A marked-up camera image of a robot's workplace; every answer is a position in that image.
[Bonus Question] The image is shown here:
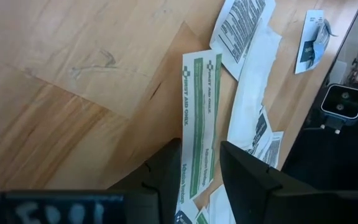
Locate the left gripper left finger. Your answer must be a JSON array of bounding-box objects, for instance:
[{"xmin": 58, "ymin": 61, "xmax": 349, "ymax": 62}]
[{"xmin": 0, "ymin": 138, "xmax": 183, "ymax": 224}]

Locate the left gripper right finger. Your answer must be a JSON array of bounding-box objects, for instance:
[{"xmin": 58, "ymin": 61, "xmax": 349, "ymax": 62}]
[{"xmin": 219, "ymin": 141, "xmax": 358, "ymax": 224}]

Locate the green striped bandage packet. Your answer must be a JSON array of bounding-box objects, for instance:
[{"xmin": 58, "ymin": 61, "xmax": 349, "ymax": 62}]
[
  {"xmin": 175, "ymin": 49, "xmax": 223, "ymax": 214},
  {"xmin": 194, "ymin": 207, "xmax": 211, "ymax": 224}
]

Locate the plain white bandage packet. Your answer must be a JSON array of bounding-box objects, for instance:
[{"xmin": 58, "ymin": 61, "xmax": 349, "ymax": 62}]
[
  {"xmin": 208, "ymin": 184, "xmax": 237, "ymax": 224},
  {"xmin": 227, "ymin": 26, "xmax": 283, "ymax": 150}
]

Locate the crumpled antiseptic wipe packet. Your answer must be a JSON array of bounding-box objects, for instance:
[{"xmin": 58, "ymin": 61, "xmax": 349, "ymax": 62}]
[{"xmin": 311, "ymin": 18, "xmax": 338, "ymax": 68}]

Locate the table-level camera box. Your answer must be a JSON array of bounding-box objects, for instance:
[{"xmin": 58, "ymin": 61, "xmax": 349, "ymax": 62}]
[{"xmin": 320, "ymin": 83, "xmax": 358, "ymax": 134}]

